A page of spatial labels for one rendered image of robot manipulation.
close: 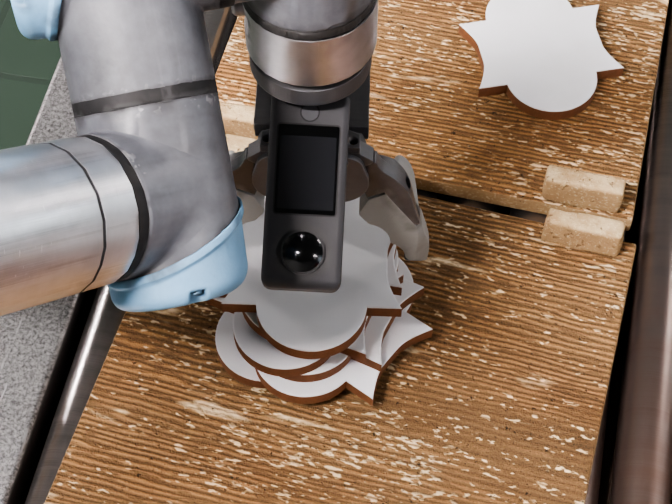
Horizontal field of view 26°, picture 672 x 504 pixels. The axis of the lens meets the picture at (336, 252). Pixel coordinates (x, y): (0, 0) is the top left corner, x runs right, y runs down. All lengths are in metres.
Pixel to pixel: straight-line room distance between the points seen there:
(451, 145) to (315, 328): 0.25
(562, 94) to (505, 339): 0.23
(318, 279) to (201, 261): 0.12
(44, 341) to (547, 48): 0.47
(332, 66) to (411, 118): 0.37
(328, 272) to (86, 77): 0.19
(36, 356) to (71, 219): 0.42
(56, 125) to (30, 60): 1.30
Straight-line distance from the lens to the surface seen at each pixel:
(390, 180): 0.90
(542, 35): 1.22
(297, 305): 0.97
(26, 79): 2.48
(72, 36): 0.74
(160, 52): 0.73
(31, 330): 1.10
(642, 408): 1.06
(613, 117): 1.19
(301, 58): 0.80
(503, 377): 1.04
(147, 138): 0.72
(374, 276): 0.98
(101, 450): 1.02
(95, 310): 1.10
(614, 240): 1.09
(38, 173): 0.67
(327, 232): 0.83
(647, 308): 1.11
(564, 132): 1.17
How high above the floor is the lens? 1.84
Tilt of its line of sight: 56 degrees down
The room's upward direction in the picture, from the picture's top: straight up
